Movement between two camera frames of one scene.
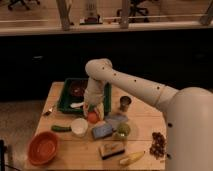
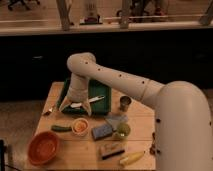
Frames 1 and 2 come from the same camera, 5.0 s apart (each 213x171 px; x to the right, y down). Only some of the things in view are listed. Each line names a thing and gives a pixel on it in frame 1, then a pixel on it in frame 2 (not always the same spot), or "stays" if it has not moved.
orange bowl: [42, 148] stays
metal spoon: [49, 111] stays
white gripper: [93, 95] → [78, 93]
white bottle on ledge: [92, 18] stays
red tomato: [92, 117] → [80, 126]
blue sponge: [103, 131] stays
